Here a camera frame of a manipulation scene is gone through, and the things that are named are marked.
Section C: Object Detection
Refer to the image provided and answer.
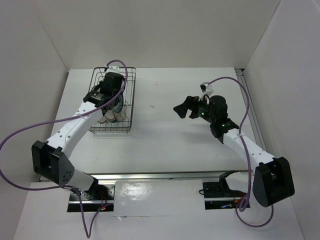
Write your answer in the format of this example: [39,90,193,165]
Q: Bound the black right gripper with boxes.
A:
[173,94,216,124]

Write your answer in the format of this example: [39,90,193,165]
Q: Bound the small blue patterned plate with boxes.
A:
[113,94,124,113]

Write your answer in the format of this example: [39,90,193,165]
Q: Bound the white plate green red rings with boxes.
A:
[103,109,118,124]

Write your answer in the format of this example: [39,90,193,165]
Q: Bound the white plate orange sunburst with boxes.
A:
[97,116,108,124]

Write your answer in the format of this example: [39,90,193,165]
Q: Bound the clear round plate stand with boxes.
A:
[113,109,127,122]

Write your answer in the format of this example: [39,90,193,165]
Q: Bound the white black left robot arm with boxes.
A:
[31,67,125,200]

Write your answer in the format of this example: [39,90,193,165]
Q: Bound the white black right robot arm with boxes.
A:
[173,95,295,208]

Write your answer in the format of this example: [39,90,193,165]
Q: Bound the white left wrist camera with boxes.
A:
[104,64,121,74]

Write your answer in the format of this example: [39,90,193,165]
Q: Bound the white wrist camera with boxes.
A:
[104,64,121,74]
[199,82,214,101]

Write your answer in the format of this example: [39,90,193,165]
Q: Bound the grey wire dish rack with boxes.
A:
[89,66,136,134]

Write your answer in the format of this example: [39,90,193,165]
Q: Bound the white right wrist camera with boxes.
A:
[199,82,214,101]

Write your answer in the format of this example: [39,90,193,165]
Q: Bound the aluminium front rail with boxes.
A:
[94,170,226,181]

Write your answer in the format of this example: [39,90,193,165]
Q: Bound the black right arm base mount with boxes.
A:
[198,182,246,210]

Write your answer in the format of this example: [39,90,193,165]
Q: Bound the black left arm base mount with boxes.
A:
[67,182,116,213]

